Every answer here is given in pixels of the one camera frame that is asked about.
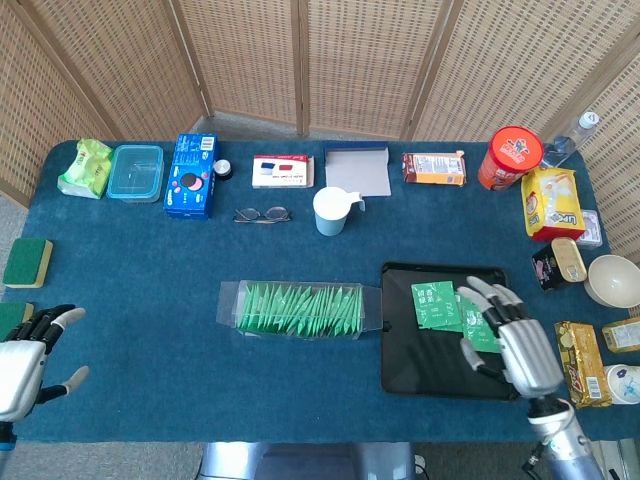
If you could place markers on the gold tin can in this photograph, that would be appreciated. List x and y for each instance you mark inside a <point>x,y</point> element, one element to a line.
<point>569,260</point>

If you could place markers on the clear plastic water bottle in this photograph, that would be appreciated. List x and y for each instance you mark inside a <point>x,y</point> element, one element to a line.
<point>565,145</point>

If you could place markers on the green yellow sponge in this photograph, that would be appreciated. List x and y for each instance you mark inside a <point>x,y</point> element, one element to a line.
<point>12,317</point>
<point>25,262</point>

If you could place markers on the yellow snack bag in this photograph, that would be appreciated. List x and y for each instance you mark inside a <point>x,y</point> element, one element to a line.
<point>550,205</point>

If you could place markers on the thin-framed eyeglasses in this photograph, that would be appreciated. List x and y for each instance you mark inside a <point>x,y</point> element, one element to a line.
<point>262,215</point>

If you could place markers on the wicker folding screen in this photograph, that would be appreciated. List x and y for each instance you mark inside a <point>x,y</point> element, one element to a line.
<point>350,60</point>

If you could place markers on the small clear plastic case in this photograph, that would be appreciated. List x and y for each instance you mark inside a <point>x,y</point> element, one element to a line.
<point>592,230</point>

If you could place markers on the cream bowl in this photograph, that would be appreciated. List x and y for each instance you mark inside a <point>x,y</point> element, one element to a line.
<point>615,280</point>

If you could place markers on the blue carpet table cover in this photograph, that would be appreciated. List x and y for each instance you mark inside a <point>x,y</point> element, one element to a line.
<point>150,300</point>

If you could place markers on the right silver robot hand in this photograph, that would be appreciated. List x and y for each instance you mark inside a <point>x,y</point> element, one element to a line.
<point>530,350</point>

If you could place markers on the white box red blue print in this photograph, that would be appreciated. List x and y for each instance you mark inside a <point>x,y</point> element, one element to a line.
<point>282,172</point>

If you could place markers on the clear container teal lid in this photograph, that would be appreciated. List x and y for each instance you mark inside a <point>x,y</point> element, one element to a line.
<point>135,172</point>

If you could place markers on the green tissue pack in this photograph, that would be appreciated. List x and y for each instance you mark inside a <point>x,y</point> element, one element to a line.
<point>85,167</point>

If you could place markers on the open blue box grey inside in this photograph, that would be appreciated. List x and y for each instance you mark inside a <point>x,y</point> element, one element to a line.
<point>357,172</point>

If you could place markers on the clear box of green sachets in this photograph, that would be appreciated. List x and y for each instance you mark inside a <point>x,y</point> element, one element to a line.
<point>230,305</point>

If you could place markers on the small black silver cylinder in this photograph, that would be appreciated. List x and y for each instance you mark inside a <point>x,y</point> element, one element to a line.
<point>223,170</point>

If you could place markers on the white cup flower print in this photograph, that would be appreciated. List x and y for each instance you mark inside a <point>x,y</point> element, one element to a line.
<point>622,385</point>

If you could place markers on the black plastic tray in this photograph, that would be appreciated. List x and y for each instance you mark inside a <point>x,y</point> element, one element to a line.
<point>425,365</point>

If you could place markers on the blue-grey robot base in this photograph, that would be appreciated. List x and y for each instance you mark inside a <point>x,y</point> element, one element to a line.
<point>300,462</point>

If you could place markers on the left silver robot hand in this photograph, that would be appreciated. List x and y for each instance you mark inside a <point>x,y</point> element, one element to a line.
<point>20,365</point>

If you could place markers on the black printed packet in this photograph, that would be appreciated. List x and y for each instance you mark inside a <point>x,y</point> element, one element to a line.
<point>542,270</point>

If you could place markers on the brown orange snack pack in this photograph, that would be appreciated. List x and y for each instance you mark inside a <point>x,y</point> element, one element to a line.
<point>435,169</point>

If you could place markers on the orange red round canister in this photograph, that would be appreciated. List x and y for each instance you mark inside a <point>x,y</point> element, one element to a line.
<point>510,155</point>

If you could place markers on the blue Oreo cookie box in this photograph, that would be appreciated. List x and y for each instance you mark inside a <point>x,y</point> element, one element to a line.
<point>190,185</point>

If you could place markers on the yellow carton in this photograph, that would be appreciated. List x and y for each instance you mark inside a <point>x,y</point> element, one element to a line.
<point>622,335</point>

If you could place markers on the gold foil snack pack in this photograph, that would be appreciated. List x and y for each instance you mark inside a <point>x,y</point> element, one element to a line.
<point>582,365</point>

